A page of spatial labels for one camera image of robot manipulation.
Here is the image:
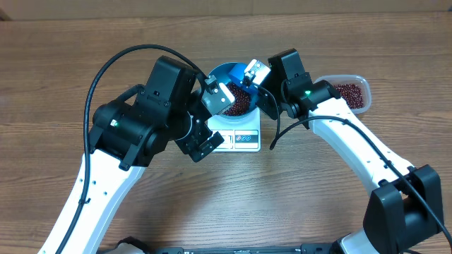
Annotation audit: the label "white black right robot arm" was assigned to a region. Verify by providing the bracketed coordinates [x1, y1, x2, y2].
[244, 49, 451, 254]

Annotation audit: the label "blue plastic measuring scoop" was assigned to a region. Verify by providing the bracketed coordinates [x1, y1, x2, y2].
[227, 63, 258, 95]

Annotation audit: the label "white digital kitchen scale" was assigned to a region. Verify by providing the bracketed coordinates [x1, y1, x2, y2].
[207, 108, 261, 152]

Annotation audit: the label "teal metal bowl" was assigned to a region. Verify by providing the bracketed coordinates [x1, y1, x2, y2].
[210, 62, 258, 119]

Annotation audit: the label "clear plastic bean container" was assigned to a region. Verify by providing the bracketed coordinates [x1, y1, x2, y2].
[315, 75, 372, 114]

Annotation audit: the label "red beans in bowl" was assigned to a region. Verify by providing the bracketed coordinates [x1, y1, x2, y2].
[223, 82, 251, 116]

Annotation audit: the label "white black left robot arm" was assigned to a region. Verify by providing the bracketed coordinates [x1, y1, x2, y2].
[40, 56, 235, 253]

